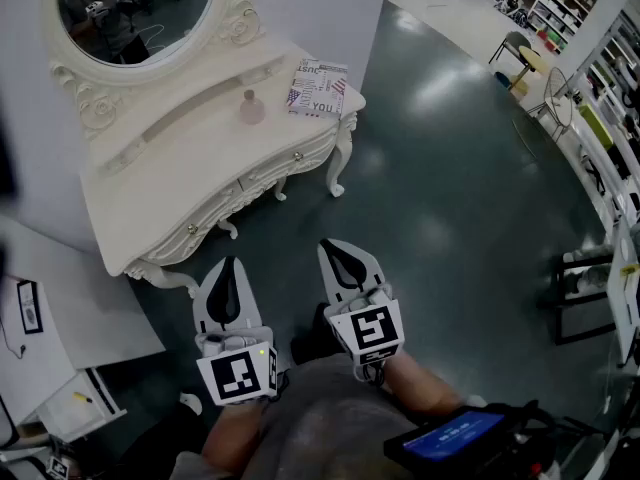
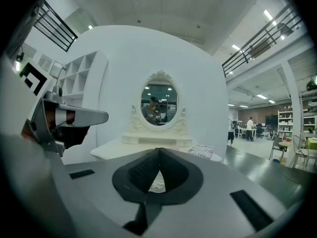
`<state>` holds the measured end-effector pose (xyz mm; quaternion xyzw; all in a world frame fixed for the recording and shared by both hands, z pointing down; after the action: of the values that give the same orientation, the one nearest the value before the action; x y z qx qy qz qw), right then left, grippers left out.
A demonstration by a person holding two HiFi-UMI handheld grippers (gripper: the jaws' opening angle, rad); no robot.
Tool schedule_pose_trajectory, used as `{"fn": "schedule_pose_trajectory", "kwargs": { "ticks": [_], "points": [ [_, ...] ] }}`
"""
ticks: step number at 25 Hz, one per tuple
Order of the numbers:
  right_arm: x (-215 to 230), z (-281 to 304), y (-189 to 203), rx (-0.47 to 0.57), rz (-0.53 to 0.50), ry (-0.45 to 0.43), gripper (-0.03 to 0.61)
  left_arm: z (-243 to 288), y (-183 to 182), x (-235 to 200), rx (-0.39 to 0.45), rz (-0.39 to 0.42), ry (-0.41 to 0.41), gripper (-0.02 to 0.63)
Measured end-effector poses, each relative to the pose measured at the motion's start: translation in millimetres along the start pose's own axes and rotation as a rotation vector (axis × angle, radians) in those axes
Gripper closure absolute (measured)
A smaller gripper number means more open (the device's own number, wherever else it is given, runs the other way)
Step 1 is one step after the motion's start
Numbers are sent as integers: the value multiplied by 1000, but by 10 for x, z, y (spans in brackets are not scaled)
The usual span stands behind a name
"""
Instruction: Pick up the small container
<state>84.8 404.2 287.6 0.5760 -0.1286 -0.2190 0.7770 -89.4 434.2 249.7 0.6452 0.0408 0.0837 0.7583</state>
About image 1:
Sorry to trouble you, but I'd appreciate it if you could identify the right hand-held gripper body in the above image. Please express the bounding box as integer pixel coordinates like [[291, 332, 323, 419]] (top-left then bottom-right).
[[323, 282, 406, 382]]

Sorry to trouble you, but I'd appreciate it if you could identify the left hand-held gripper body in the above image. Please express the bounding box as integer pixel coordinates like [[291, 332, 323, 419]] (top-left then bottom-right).
[[194, 325, 279, 407]]

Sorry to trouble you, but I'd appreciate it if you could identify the person's left forearm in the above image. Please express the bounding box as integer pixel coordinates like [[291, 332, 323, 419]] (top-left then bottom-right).
[[199, 397, 274, 475]]

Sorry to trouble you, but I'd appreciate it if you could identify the person's right forearm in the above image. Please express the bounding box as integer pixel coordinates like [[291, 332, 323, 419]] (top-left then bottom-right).
[[383, 351, 464, 417]]

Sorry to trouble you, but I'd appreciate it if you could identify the white carved dressing table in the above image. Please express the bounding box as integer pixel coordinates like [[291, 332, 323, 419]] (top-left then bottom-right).
[[49, 32, 368, 299]]

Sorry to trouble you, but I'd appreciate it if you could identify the person's grey shirt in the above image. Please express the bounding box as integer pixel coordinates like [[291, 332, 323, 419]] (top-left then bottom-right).
[[169, 354, 417, 480]]

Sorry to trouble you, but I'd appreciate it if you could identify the black device with blue screen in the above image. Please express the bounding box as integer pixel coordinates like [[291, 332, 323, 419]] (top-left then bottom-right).
[[383, 407, 507, 470]]

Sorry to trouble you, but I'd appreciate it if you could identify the white side cabinet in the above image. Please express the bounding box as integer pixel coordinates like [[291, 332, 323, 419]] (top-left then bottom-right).
[[0, 214, 167, 444]]

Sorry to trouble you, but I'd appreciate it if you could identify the black framed picture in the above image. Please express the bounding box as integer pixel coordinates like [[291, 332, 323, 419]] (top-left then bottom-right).
[[16, 279, 45, 336]]

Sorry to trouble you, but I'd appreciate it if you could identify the newspaper print flat box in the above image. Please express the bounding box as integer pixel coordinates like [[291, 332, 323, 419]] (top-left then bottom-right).
[[285, 58, 350, 119]]

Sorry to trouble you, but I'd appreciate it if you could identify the round wooden side table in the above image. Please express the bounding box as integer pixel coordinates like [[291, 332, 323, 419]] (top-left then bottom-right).
[[508, 45, 545, 95]]

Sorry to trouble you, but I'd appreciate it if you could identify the lime green box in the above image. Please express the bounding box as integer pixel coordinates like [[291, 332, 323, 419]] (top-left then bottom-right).
[[576, 103, 614, 152]]

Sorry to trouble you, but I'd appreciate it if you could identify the dark padded chair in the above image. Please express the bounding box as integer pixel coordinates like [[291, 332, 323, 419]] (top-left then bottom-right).
[[488, 30, 534, 77]]

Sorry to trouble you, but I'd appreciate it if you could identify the white storage shelf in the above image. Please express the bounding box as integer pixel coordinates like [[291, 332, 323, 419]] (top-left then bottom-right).
[[526, 0, 599, 55]]

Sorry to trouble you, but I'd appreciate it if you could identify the black metal frame rack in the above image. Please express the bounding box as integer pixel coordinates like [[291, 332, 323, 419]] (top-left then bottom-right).
[[551, 254, 620, 347]]

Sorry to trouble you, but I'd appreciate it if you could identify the white wire chair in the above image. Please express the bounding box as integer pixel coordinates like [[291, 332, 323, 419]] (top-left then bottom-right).
[[528, 66, 574, 142]]

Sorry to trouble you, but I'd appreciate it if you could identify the oval mirror with white frame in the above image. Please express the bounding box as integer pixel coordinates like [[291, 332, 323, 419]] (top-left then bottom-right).
[[42, 0, 267, 142]]

